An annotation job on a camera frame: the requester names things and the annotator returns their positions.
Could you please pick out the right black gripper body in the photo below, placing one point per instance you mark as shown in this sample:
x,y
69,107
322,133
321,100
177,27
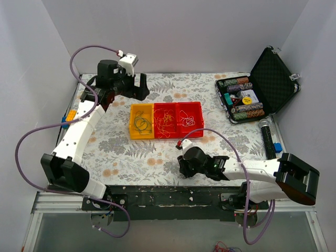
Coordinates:
x,y
185,168

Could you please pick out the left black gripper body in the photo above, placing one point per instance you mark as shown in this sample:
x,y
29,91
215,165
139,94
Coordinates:
x,y
135,87

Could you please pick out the yellow plastic bin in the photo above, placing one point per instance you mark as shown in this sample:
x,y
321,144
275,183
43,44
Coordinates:
x,y
141,124

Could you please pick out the red plastic bin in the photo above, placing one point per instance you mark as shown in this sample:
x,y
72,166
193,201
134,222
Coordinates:
x,y
165,121
190,117

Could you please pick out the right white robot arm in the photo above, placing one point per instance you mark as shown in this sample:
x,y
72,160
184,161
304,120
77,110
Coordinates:
x,y
287,177

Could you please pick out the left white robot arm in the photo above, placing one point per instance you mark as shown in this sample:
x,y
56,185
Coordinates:
x,y
62,167

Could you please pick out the yellow green blue block stack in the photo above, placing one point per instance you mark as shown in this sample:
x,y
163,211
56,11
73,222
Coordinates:
x,y
67,118

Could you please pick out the floral table mat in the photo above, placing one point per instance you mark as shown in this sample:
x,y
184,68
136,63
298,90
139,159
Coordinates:
x,y
113,158

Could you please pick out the black microphone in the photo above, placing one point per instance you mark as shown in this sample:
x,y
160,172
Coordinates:
x,y
267,138

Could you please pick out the small blue toy block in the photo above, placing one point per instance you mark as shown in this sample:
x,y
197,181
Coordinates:
x,y
278,147

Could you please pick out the black poker chip case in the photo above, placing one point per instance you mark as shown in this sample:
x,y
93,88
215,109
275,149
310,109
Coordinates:
x,y
261,93

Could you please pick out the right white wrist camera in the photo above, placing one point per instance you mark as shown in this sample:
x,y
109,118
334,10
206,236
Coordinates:
x,y
184,145

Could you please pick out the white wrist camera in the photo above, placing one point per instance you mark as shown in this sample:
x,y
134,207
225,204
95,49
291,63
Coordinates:
x,y
128,62
184,145

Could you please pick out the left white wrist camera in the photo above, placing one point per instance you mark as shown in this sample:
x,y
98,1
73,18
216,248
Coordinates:
x,y
128,62

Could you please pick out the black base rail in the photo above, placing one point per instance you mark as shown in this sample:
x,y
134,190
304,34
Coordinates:
x,y
170,202

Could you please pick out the aluminium frame rail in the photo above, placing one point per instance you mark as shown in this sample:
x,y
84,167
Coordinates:
x,y
52,222

